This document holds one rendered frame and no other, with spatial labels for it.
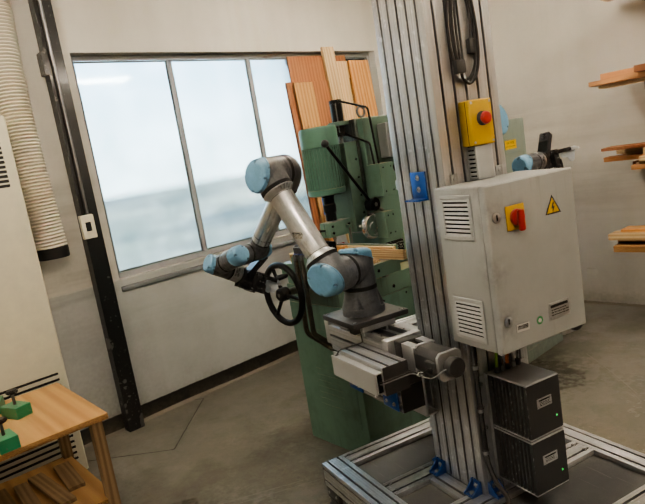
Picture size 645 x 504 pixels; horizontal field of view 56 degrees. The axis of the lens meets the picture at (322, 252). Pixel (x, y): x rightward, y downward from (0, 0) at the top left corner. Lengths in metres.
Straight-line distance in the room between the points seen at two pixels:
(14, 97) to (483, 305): 2.50
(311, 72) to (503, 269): 3.14
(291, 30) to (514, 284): 3.27
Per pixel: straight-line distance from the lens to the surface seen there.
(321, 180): 2.72
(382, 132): 2.88
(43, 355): 3.27
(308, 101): 4.42
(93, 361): 3.68
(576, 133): 4.68
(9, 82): 3.40
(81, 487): 2.89
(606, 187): 4.64
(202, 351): 3.99
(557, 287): 1.85
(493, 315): 1.72
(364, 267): 2.03
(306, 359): 2.98
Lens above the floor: 1.38
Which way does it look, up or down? 9 degrees down
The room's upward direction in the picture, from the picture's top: 9 degrees counter-clockwise
